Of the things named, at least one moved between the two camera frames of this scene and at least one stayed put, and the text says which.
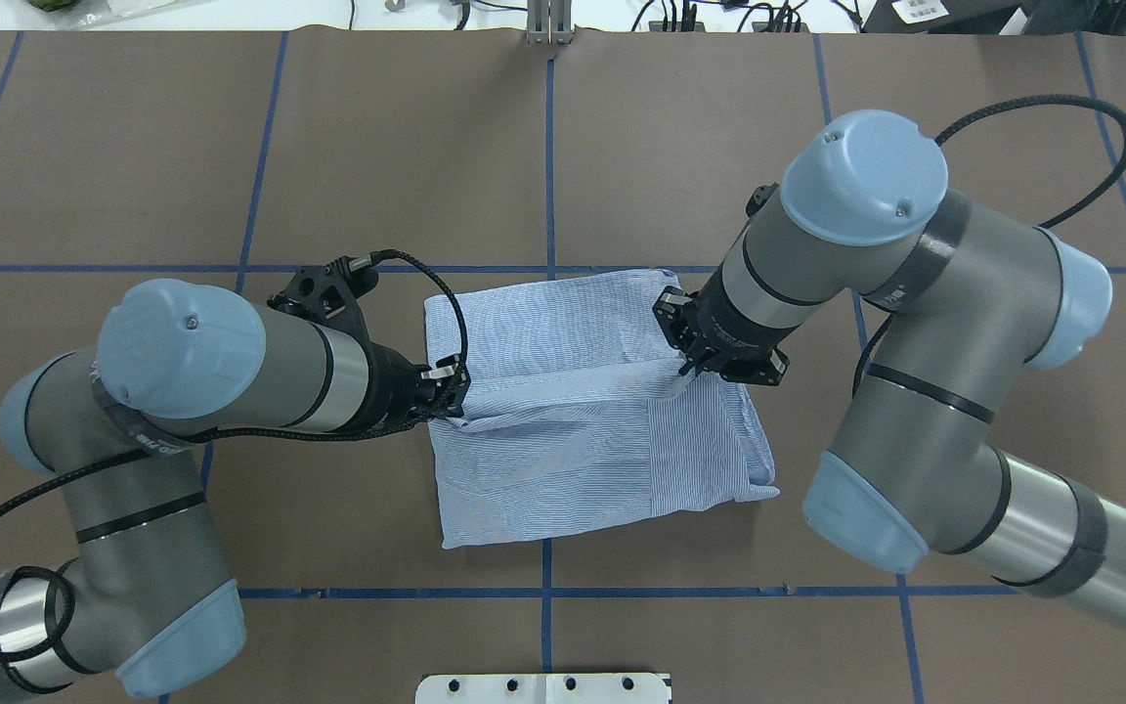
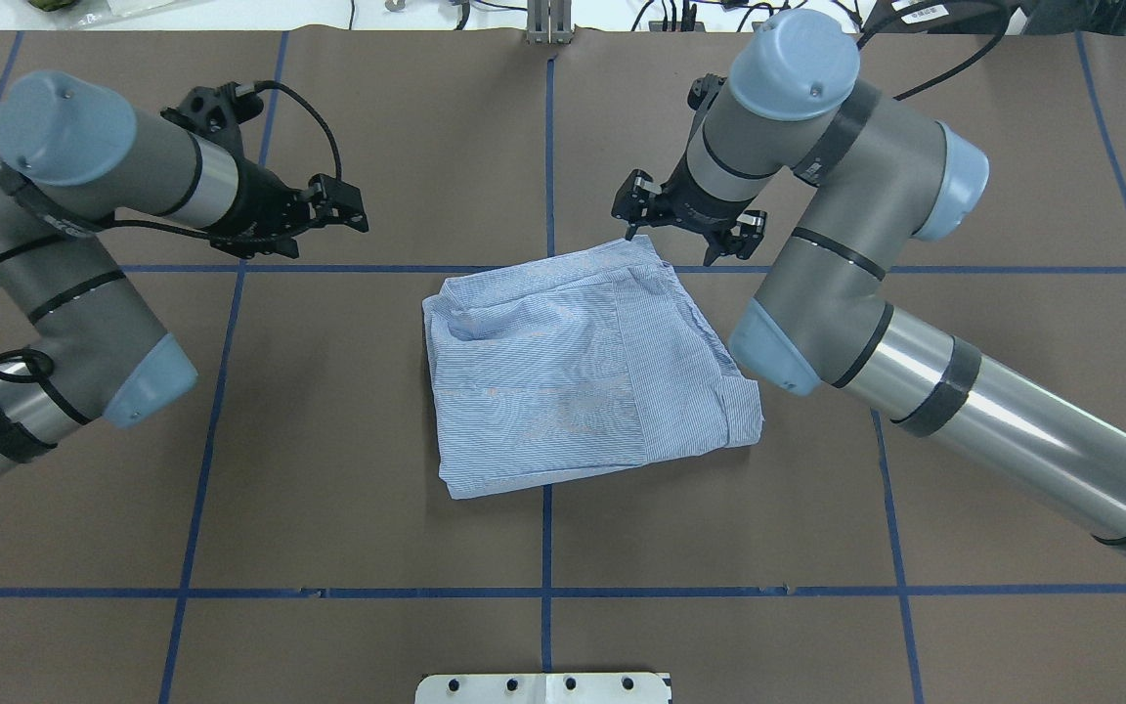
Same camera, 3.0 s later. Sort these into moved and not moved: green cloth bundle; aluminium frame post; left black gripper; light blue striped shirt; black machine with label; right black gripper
Moved: right black gripper; light blue striped shirt; left black gripper
Not moved: aluminium frame post; green cloth bundle; black machine with label
